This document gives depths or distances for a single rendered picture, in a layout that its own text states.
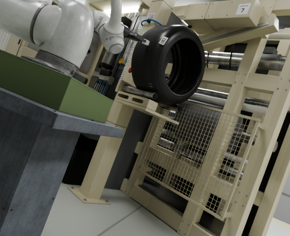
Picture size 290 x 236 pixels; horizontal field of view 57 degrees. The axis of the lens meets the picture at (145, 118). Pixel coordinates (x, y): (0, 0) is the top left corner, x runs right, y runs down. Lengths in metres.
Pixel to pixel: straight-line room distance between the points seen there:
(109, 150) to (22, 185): 1.24
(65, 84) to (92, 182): 1.42
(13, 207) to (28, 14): 0.64
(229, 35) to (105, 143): 1.26
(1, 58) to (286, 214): 4.93
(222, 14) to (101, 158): 1.42
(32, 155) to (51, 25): 0.44
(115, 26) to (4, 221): 0.97
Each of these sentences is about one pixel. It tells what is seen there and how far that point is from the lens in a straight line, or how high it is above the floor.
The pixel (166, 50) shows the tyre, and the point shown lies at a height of 1.19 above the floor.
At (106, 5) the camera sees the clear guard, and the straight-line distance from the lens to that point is 2.29.
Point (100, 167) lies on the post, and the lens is 2.13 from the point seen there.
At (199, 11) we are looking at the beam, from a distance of 2.34.
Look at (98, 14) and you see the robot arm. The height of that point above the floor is 1.16.
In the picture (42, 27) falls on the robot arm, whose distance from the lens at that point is 1.02.
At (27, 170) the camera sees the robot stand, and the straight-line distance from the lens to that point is 0.93.
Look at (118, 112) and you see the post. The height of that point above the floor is 0.72.
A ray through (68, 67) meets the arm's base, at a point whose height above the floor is 0.79.
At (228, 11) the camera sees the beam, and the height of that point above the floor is 1.69.
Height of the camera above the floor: 0.71
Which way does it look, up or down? 1 degrees up
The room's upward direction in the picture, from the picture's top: 21 degrees clockwise
